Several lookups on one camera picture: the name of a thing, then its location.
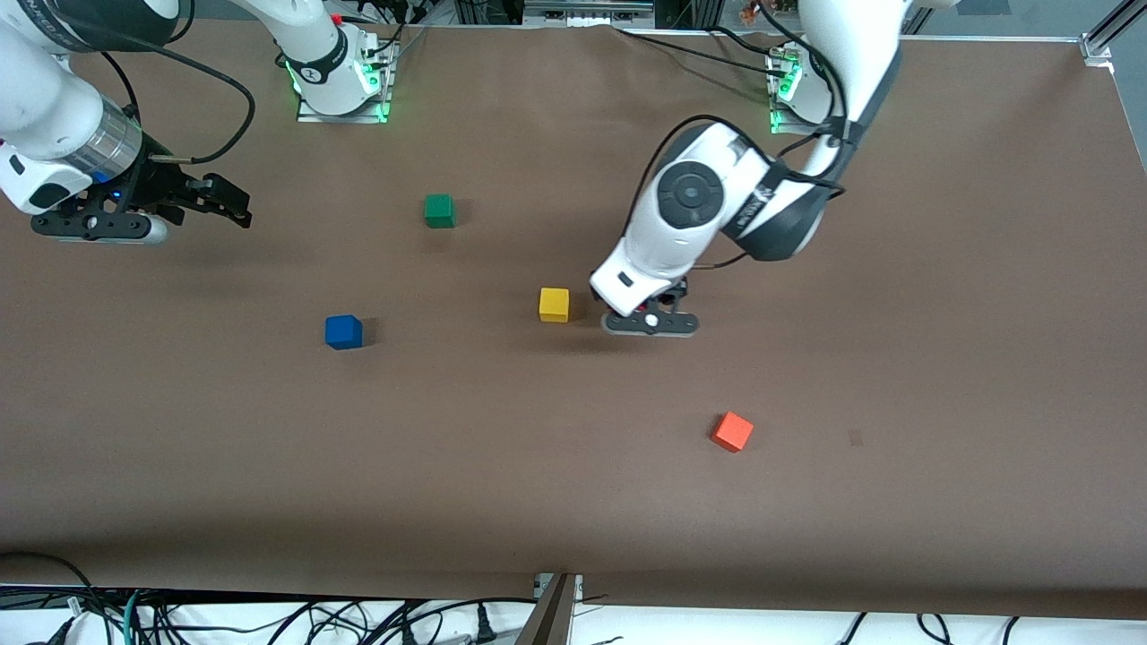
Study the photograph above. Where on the aluminium frame profile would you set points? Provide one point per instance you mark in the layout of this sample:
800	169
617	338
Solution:
1104	40

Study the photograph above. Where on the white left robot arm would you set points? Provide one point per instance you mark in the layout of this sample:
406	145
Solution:
690	197

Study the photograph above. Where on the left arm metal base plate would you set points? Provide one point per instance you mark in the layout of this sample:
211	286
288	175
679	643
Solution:
778	112

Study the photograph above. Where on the brown paper table cover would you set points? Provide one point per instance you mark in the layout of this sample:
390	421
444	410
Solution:
573	502

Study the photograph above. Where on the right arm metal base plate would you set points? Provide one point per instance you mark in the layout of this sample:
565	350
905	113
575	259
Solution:
381	98

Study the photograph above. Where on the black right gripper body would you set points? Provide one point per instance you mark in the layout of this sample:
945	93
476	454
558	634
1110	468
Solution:
158	185

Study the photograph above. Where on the blue cube block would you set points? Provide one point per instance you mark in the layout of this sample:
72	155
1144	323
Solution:
343	332

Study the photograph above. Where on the green cube block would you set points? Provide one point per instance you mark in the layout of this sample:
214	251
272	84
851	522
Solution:
439	210

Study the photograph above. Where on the yellow cube block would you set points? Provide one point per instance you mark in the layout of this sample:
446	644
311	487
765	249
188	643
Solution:
554	305

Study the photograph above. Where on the grey metal table bracket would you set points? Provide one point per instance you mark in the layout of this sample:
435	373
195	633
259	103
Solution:
542	584

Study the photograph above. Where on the orange cube block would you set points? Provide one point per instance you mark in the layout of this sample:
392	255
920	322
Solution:
732	432

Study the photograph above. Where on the brown angled support beam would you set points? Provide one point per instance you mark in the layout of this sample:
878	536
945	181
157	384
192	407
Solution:
548	623

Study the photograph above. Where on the black power plug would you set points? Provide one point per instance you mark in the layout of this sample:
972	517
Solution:
485	624

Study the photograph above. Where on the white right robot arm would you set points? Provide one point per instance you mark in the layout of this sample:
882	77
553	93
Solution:
54	107

